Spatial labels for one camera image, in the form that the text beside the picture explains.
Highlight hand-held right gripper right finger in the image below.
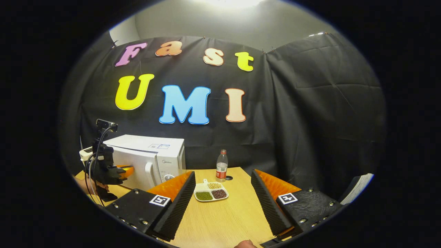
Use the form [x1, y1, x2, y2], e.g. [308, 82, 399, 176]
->
[250, 169, 345, 241]

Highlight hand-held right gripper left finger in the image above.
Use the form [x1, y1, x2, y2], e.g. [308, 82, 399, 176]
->
[105, 171, 196, 241]

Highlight white microwave oven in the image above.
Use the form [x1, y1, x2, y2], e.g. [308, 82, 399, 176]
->
[103, 134, 186, 192]

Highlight white toaster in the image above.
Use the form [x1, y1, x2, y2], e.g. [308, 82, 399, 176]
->
[79, 146, 95, 162]

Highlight white divided dish of beans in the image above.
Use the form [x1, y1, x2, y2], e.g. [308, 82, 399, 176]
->
[194, 179, 229, 202]

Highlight clear plastic bottle red label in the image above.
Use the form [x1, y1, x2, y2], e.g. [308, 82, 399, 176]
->
[216, 149, 228, 182]

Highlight white flat object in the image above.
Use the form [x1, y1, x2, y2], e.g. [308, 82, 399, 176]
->
[339, 173, 374, 206]

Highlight black backdrop cloth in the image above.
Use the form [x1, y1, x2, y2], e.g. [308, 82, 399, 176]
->
[59, 33, 386, 200]

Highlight large ceiling light panel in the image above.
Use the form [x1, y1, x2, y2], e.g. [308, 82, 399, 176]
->
[207, 0, 266, 9]

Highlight black cable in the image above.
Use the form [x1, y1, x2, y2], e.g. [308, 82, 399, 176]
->
[84, 126, 116, 207]

